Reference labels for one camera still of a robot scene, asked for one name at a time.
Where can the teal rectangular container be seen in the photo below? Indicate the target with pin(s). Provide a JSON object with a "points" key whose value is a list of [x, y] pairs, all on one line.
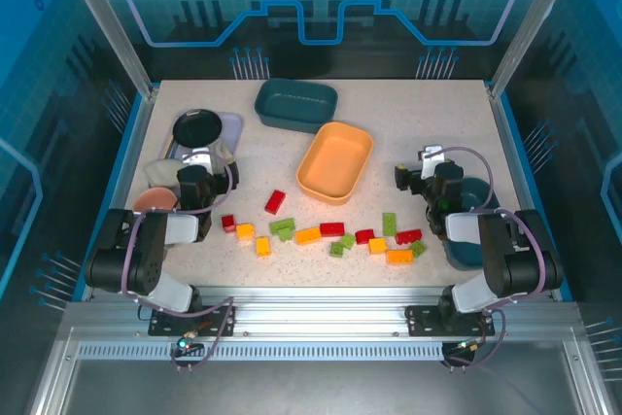
{"points": [[473, 194], [296, 103]]}

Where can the small dark red lego brick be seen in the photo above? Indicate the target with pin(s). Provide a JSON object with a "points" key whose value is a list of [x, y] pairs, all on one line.
{"points": [[228, 223]]}

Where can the long green lego brick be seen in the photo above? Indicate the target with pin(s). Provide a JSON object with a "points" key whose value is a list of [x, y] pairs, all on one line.
{"points": [[389, 223]]}

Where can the yellow lego brick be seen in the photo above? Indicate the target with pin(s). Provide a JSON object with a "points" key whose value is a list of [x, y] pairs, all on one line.
{"points": [[377, 245], [263, 246], [245, 231]]}

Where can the orange rectangular container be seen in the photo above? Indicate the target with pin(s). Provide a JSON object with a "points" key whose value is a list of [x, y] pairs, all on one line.
{"points": [[335, 162]]}

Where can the orange lego brick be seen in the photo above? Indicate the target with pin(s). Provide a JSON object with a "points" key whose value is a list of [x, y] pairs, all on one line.
{"points": [[308, 235], [399, 256]]}

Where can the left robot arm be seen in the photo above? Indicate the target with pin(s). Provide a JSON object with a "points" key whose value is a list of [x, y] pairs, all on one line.
{"points": [[175, 291]]}

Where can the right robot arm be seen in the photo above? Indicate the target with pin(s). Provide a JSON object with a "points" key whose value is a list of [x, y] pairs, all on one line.
{"points": [[466, 296]]}

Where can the beige cloth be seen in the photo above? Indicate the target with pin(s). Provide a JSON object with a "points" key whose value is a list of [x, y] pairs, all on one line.
{"points": [[160, 173]]}

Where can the lavender tray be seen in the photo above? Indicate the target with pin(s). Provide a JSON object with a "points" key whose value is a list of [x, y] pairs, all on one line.
{"points": [[232, 130]]}

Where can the pink bowl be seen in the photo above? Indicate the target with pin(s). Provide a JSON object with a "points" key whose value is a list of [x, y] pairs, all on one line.
{"points": [[154, 198]]}

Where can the black round plate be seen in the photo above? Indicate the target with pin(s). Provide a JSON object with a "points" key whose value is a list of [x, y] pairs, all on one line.
{"points": [[196, 128]]}

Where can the slotted aluminium strip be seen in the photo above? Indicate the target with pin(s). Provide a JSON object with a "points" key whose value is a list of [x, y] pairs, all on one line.
{"points": [[316, 352]]}

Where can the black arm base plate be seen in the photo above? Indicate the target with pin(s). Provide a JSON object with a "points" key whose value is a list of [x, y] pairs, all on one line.
{"points": [[160, 325], [420, 322]]}

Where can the aluminium front rail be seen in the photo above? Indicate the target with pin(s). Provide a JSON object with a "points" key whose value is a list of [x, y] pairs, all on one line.
{"points": [[316, 313]]}

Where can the aluminium frame post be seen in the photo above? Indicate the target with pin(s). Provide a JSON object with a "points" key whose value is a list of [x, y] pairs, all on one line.
{"points": [[107, 21], [529, 21]]}

